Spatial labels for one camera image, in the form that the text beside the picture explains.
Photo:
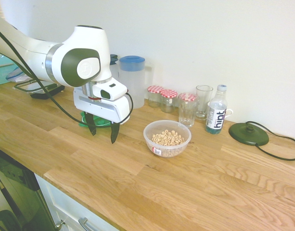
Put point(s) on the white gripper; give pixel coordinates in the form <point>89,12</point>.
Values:
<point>106,109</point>

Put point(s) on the green food container lid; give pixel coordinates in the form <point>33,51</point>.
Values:
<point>102,121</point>

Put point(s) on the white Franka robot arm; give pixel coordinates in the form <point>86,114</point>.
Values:
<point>29,49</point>

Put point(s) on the clear pitcher with blue lid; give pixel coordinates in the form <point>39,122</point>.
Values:
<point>134,79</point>

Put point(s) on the glass jar red checkered lid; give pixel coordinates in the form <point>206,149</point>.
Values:
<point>168,101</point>
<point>155,95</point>
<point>188,96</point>

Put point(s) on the black container with clear lid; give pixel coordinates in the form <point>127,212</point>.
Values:
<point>39,92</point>

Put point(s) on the clear bowl with cereal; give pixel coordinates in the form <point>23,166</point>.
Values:
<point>167,139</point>

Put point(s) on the faceted glass tumbler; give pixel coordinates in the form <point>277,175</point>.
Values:
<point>187,115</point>

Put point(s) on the clear zip bag blue seal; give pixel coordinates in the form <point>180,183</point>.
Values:
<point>17,75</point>

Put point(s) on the tall footed drinking glass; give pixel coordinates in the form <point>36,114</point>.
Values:
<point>204,101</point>

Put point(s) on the metal cabinet knob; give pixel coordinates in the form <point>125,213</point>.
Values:
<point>58,225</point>

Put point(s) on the dark dishwasher front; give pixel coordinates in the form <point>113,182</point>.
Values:
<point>15,190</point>

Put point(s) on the hint water bottle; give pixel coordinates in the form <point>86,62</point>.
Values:
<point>215,115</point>

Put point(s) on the teal bread box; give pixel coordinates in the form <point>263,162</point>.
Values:
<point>3,69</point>

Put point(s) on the white cup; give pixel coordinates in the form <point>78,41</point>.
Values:
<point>228,112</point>

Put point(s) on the dark round kettle base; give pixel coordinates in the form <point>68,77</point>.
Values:
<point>248,134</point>

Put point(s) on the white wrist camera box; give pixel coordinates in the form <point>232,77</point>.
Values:
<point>112,92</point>

